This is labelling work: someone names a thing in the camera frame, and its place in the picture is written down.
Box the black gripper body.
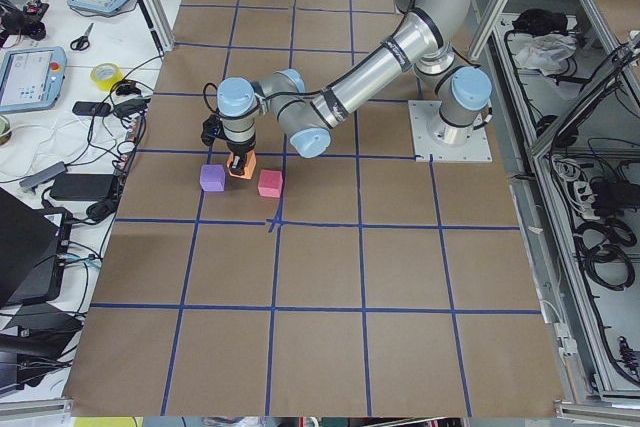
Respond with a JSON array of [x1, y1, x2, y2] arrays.
[[227, 139, 256, 157]]

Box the orange foam block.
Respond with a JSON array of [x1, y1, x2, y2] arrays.
[[226, 150, 256, 180]]

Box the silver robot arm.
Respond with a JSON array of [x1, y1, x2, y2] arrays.
[[212, 0, 492, 177]]

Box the purple foam block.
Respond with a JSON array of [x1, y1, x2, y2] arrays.
[[199, 164, 226, 192]]

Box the red foam block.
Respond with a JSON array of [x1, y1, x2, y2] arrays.
[[258, 169, 283, 198]]

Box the yellow tape roll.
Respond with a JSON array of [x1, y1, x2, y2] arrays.
[[90, 62, 124, 92]]

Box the black phone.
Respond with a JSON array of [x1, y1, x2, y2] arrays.
[[72, 101, 112, 117]]

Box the black power brick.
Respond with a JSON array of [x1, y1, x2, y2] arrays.
[[50, 173, 115, 201]]

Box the black laptop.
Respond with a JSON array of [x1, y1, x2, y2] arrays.
[[1, 190, 71, 308]]

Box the near teach pendant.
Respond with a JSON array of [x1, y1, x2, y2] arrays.
[[1, 46, 67, 113]]

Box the black handled scissors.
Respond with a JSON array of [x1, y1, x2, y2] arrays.
[[69, 23, 94, 52]]

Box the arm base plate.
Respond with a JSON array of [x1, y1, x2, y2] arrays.
[[408, 100, 492, 163]]

